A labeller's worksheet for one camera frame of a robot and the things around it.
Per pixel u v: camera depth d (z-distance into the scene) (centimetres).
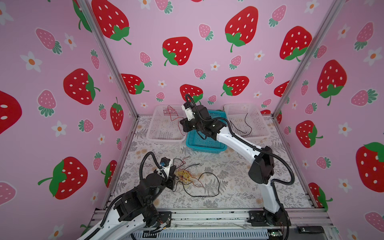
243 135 107
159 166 56
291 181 44
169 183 61
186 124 73
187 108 72
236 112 111
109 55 84
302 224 73
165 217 75
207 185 86
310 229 73
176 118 75
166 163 58
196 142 104
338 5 68
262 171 56
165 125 115
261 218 73
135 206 49
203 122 64
